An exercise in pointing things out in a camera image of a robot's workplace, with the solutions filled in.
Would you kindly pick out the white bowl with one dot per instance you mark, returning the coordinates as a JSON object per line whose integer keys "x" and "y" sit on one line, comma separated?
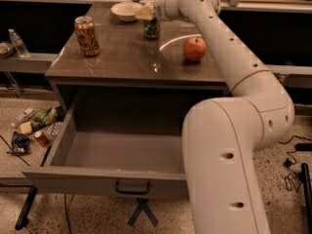
{"x": 125, "y": 11}

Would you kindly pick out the black power adapter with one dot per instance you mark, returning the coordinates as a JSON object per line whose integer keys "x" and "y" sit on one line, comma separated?
{"x": 305, "y": 147}

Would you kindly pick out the black stand leg right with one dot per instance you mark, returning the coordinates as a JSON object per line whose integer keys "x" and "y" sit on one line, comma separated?
{"x": 306, "y": 181}

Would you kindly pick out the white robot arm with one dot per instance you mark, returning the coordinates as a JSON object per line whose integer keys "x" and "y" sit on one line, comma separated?
{"x": 220, "y": 135}

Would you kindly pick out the black stand leg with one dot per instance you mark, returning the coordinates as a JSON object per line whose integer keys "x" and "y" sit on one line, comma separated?
{"x": 306, "y": 181}
{"x": 22, "y": 219}

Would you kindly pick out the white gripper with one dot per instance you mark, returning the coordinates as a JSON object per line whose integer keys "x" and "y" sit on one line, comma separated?
{"x": 158, "y": 11}

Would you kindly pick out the green soda can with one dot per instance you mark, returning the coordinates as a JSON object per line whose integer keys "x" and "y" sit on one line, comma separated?
{"x": 151, "y": 28}

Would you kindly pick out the small bowl on ledge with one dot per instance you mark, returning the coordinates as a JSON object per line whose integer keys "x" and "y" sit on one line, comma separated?
{"x": 6, "y": 50}

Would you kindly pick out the clear plastic water bottle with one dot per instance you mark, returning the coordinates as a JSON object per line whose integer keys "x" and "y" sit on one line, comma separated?
{"x": 18, "y": 44}

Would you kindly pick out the red apple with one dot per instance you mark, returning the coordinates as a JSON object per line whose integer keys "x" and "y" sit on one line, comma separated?
{"x": 194, "y": 48}

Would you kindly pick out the gold patterned soda can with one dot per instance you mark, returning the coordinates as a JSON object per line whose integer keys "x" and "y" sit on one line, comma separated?
{"x": 86, "y": 36}

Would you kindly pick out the open grey top drawer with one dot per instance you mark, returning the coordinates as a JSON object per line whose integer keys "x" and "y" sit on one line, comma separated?
{"x": 88, "y": 158}

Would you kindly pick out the clear blister pack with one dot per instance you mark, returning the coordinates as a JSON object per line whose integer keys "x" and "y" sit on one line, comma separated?
{"x": 54, "y": 129}

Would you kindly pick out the black stand leg left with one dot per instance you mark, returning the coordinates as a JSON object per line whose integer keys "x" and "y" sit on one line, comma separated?
{"x": 22, "y": 219}

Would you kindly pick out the black drawer handle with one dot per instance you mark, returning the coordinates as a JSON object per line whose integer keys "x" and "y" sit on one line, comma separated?
{"x": 132, "y": 189}

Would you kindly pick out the small red can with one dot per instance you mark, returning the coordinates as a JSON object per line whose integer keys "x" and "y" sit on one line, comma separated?
{"x": 41, "y": 138}

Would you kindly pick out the green chip bag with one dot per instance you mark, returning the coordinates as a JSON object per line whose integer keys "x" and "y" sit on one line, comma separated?
{"x": 46, "y": 116}

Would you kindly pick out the dark blue snack bag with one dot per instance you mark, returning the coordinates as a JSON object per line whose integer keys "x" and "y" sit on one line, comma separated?
{"x": 19, "y": 144}

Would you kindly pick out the grey cabinet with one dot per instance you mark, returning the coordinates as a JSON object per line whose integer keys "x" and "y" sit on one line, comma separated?
{"x": 133, "y": 79}

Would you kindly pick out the yellow sponge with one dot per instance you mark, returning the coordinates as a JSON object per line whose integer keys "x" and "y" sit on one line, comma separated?
{"x": 25, "y": 128}

